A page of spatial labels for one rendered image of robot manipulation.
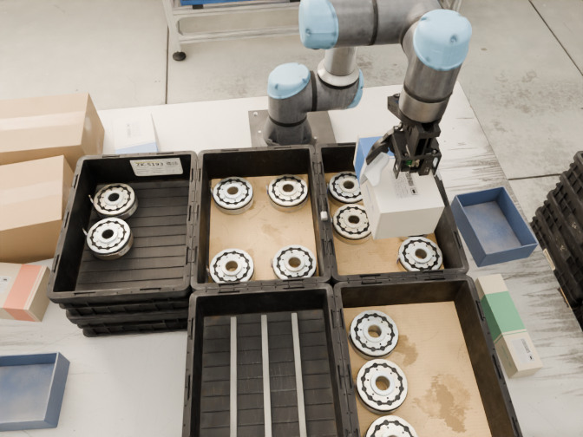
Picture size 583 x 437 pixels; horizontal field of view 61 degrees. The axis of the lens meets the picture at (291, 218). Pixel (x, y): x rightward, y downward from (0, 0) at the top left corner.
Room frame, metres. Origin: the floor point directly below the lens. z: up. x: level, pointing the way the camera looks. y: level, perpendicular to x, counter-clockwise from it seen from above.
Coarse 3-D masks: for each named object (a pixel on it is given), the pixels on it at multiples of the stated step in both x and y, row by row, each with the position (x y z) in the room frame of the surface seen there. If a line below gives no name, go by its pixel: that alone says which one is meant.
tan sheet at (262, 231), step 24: (264, 192) 0.80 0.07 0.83; (216, 216) 0.72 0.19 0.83; (240, 216) 0.72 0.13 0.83; (264, 216) 0.72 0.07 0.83; (288, 216) 0.72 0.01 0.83; (216, 240) 0.65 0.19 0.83; (240, 240) 0.65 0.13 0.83; (264, 240) 0.65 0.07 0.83; (288, 240) 0.65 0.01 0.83; (312, 240) 0.65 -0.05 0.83; (264, 264) 0.58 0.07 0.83
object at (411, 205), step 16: (368, 144) 0.68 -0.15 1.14; (384, 176) 0.60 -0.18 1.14; (400, 176) 0.60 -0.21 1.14; (416, 176) 0.60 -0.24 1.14; (432, 176) 0.60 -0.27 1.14; (368, 192) 0.59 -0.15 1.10; (384, 192) 0.56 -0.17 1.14; (400, 192) 0.56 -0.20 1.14; (416, 192) 0.56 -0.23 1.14; (432, 192) 0.56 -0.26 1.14; (368, 208) 0.57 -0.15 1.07; (384, 208) 0.52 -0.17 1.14; (400, 208) 0.52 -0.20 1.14; (416, 208) 0.52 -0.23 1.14; (432, 208) 0.53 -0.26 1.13; (384, 224) 0.52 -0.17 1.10; (400, 224) 0.52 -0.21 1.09; (416, 224) 0.52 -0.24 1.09; (432, 224) 0.53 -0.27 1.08
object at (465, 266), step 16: (320, 144) 0.88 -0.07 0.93; (336, 144) 0.88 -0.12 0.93; (352, 144) 0.88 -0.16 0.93; (320, 160) 0.82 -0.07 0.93; (320, 176) 0.77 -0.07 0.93; (448, 208) 0.68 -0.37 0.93; (464, 256) 0.55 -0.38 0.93; (336, 272) 0.51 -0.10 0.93; (384, 272) 0.51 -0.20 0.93; (400, 272) 0.51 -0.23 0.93; (416, 272) 0.51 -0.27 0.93; (432, 272) 0.51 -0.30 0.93; (448, 272) 0.51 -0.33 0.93; (464, 272) 0.51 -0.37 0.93
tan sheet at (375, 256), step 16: (336, 208) 0.75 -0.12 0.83; (352, 224) 0.70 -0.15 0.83; (336, 240) 0.65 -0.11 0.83; (368, 240) 0.65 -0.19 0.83; (384, 240) 0.65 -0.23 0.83; (400, 240) 0.65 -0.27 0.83; (432, 240) 0.65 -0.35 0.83; (336, 256) 0.61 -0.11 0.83; (352, 256) 0.61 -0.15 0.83; (368, 256) 0.61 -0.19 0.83; (384, 256) 0.61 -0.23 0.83; (416, 256) 0.61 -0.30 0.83; (352, 272) 0.56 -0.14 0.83; (368, 272) 0.56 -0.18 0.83
